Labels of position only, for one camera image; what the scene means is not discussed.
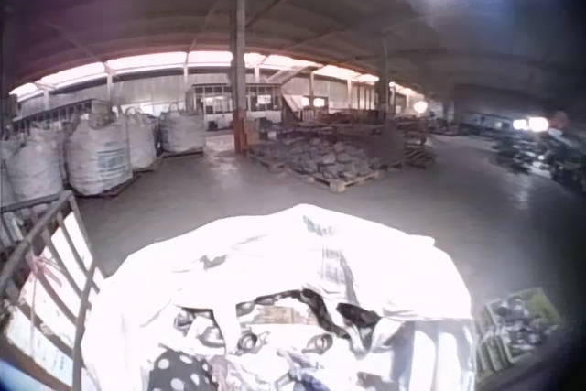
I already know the pallet of grey bundles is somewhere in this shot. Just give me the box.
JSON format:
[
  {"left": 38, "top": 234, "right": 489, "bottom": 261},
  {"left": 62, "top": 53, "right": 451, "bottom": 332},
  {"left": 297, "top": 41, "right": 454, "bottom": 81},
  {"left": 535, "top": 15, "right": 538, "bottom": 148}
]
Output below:
[{"left": 249, "top": 136, "right": 386, "bottom": 194}]

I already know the large white bulk bag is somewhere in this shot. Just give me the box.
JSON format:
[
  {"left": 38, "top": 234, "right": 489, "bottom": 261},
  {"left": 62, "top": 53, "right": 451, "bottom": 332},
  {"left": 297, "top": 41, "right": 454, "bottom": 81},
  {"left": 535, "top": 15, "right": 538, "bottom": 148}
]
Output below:
[{"left": 81, "top": 203, "right": 478, "bottom": 391}]

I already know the white cabin booth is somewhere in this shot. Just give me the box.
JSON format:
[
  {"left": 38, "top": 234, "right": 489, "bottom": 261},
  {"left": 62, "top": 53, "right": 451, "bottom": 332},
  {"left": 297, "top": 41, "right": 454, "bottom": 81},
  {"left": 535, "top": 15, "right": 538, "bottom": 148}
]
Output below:
[{"left": 185, "top": 82, "right": 283, "bottom": 131}]

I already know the brown material heap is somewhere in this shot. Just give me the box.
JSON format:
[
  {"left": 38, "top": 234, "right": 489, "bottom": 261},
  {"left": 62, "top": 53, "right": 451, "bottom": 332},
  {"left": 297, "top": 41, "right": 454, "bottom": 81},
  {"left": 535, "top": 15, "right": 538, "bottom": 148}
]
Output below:
[{"left": 364, "top": 125, "right": 408, "bottom": 168}]

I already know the white bulk sack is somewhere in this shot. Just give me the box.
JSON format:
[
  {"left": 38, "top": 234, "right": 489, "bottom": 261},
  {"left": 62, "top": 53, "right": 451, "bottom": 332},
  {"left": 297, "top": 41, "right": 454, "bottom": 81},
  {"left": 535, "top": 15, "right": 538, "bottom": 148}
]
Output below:
[
  {"left": 122, "top": 106, "right": 159, "bottom": 171},
  {"left": 63, "top": 112, "right": 135, "bottom": 197},
  {"left": 0, "top": 127, "right": 65, "bottom": 209},
  {"left": 158, "top": 104, "right": 206, "bottom": 155}
]

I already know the grey support pillar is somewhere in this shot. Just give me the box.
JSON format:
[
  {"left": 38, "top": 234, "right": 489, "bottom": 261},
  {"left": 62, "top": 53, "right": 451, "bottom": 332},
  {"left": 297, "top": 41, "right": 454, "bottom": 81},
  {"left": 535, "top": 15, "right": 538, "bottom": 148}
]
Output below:
[
  {"left": 228, "top": 0, "right": 251, "bottom": 157},
  {"left": 377, "top": 38, "right": 391, "bottom": 122}
]

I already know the stack of wooden pallets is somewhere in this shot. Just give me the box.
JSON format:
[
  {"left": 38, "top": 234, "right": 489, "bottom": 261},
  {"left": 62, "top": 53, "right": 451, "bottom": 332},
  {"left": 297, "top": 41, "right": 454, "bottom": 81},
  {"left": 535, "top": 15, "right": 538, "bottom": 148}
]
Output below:
[{"left": 402, "top": 132, "right": 437, "bottom": 169}]

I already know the heap of dark scrap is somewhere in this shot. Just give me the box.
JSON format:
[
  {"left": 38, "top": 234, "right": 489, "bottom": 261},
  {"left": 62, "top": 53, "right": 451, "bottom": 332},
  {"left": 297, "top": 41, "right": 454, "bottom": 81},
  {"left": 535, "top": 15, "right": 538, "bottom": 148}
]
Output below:
[{"left": 492, "top": 127, "right": 586, "bottom": 190}]

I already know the green plastic crate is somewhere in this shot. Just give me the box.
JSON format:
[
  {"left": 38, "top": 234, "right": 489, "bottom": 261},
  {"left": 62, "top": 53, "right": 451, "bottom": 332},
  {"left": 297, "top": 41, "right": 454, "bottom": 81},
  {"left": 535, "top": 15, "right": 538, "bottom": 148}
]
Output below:
[{"left": 473, "top": 288, "right": 563, "bottom": 374}]

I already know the metal frame cage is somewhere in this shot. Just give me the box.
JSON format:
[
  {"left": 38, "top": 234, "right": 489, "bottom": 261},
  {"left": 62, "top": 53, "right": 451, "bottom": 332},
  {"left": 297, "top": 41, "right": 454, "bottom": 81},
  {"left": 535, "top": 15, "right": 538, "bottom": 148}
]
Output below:
[{"left": 0, "top": 190, "right": 107, "bottom": 391}]

